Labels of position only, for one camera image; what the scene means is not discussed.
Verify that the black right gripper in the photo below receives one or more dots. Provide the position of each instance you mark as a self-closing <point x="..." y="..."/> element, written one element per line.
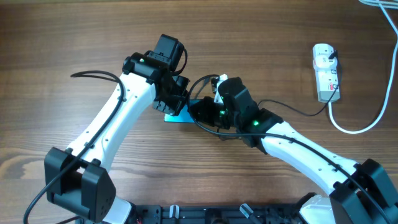
<point x="206" y="104"/>

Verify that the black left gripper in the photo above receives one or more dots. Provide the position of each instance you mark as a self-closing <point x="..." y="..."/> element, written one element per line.
<point x="174" y="107"/>

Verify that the blue Samsung Galaxy smartphone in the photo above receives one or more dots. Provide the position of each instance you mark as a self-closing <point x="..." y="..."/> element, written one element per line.
<point x="182" y="117"/>

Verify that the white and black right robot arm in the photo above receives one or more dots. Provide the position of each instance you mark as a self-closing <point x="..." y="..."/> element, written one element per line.
<point x="354" y="192"/>

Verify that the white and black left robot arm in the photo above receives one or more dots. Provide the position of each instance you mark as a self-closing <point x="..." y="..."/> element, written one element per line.
<point x="77" y="178"/>

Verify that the white USB charger plug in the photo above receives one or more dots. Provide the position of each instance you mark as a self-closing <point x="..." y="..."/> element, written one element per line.
<point x="323" y="63"/>

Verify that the white power strip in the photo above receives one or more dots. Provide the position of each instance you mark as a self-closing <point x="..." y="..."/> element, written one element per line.
<point x="327" y="81"/>

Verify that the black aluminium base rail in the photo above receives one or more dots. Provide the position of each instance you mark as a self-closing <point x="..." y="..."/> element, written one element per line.
<point x="174" y="214"/>

